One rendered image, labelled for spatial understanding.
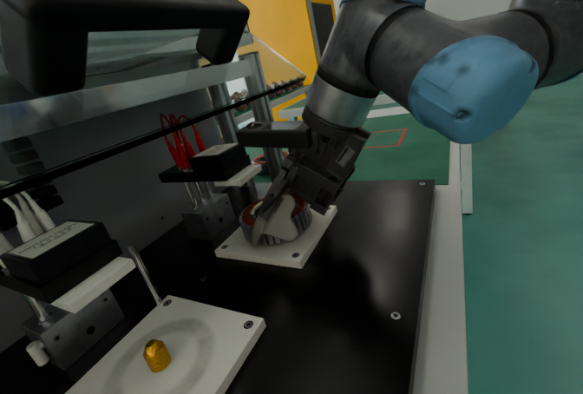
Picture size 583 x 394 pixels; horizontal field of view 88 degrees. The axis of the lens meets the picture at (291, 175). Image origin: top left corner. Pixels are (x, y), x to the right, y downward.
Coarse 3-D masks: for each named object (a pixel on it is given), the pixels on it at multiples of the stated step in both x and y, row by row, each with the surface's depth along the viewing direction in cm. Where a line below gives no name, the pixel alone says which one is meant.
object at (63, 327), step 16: (96, 304) 36; (112, 304) 37; (32, 320) 33; (48, 320) 33; (64, 320) 33; (80, 320) 34; (96, 320) 35; (112, 320) 37; (32, 336) 32; (48, 336) 31; (64, 336) 33; (80, 336) 34; (96, 336) 35; (48, 352) 32; (64, 352) 33; (80, 352) 34; (64, 368) 33
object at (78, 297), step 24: (48, 240) 28; (72, 240) 27; (96, 240) 29; (24, 264) 25; (48, 264) 25; (72, 264) 27; (96, 264) 29; (120, 264) 29; (24, 288) 27; (48, 288) 25; (72, 288) 27; (96, 288) 26; (48, 312) 33
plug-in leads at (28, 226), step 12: (24, 192) 31; (12, 204) 29; (24, 204) 32; (36, 204) 31; (24, 216) 32; (36, 216) 31; (48, 216) 32; (24, 228) 30; (36, 228) 33; (48, 228) 32; (0, 240) 30; (24, 240) 30; (0, 252) 28; (0, 264) 29
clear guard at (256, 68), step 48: (0, 48) 11; (96, 48) 14; (144, 48) 15; (192, 48) 18; (240, 48) 21; (0, 96) 10; (48, 96) 10; (96, 96) 11; (144, 96) 13; (192, 96) 14; (240, 96) 17; (0, 144) 8; (48, 144) 9; (96, 144) 10; (0, 192) 8
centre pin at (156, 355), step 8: (152, 344) 28; (160, 344) 29; (144, 352) 28; (152, 352) 28; (160, 352) 28; (168, 352) 29; (152, 360) 28; (160, 360) 28; (168, 360) 29; (152, 368) 28; (160, 368) 28
